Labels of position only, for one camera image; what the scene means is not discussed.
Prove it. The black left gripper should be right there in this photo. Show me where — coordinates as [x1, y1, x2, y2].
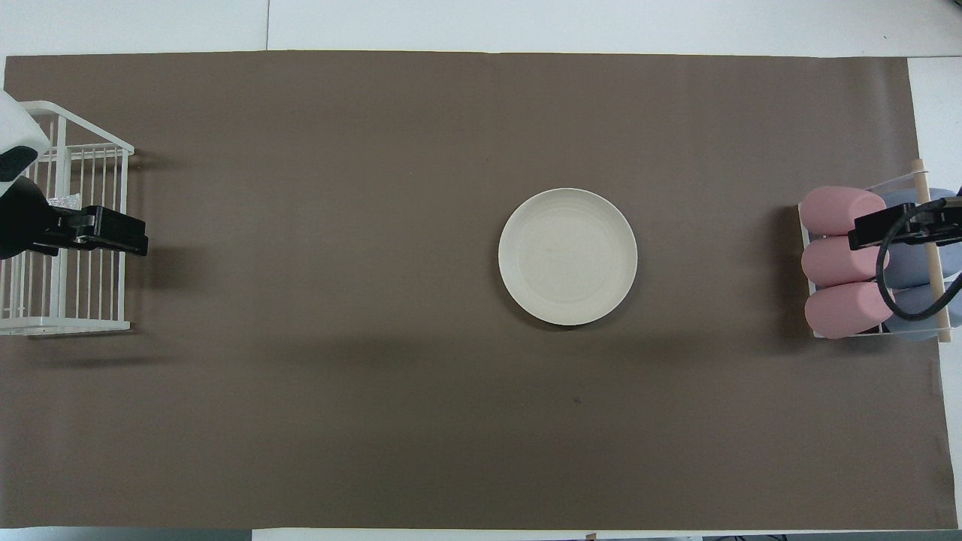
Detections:
[0, 176, 150, 261]

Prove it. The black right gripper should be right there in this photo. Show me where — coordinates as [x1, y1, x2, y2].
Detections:
[847, 195, 962, 252]

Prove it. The cream round plate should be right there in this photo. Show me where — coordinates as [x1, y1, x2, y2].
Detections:
[498, 188, 639, 328]

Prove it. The pink plastic cup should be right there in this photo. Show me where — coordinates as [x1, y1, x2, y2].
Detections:
[801, 235, 892, 288]
[804, 282, 897, 340]
[799, 186, 888, 237]

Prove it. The cup rack with wooden rod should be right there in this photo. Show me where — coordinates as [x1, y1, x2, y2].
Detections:
[798, 158, 954, 345]

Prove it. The brown paper table mat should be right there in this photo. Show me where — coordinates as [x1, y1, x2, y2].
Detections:
[0, 50, 959, 530]

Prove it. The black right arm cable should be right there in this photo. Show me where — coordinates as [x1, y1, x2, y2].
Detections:
[883, 197, 962, 322]

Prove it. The white wire dish rack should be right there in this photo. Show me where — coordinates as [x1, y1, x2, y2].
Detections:
[0, 100, 135, 336]

